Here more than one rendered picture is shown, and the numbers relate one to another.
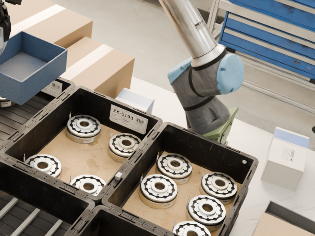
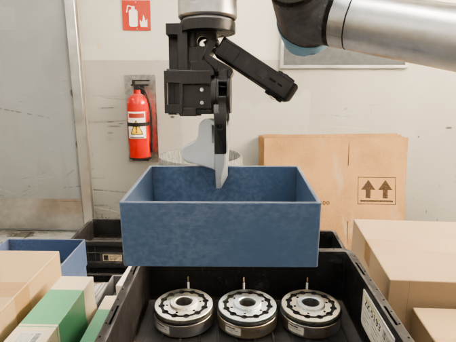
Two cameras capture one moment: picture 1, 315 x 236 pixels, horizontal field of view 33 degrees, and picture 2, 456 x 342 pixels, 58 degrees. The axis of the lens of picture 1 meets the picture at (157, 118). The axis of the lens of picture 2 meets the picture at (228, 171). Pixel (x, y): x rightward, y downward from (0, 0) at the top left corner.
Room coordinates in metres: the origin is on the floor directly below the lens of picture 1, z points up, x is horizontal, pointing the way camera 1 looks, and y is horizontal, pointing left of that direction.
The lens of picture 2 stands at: (1.03, -0.07, 1.26)
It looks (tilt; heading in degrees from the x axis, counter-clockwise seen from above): 14 degrees down; 73
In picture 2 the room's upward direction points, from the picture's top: straight up
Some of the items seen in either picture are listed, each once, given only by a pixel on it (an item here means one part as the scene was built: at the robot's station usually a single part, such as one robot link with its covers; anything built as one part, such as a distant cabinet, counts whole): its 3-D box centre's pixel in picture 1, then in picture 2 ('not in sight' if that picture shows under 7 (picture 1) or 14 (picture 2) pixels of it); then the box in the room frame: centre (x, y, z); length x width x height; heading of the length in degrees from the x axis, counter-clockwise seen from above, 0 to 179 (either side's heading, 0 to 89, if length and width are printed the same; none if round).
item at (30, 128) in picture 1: (86, 138); not in sight; (1.14, 0.18, 0.92); 0.40 x 0.30 x 0.02; 162
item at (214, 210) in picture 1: (207, 208); not in sight; (1.02, -0.18, 0.86); 0.05 x 0.05 x 0.01
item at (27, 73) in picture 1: (21, 65); (222, 209); (1.16, 0.37, 1.10); 0.20 x 0.15 x 0.07; 162
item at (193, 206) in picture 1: (206, 209); not in sight; (1.02, -0.18, 0.86); 0.10 x 0.10 x 0.01
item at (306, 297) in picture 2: not in sight; (310, 302); (1.35, 0.50, 0.86); 0.05 x 0.05 x 0.01
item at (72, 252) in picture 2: not in sight; (33, 264); (0.85, 0.93, 0.81); 0.20 x 0.15 x 0.07; 161
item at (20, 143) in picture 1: (85, 152); not in sight; (1.14, 0.18, 0.87); 0.40 x 0.30 x 0.11; 162
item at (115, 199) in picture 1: (181, 195); not in sight; (1.04, -0.11, 0.87); 0.40 x 0.30 x 0.11; 162
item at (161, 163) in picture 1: (174, 165); not in sight; (1.17, -0.08, 0.86); 0.10 x 0.10 x 0.01
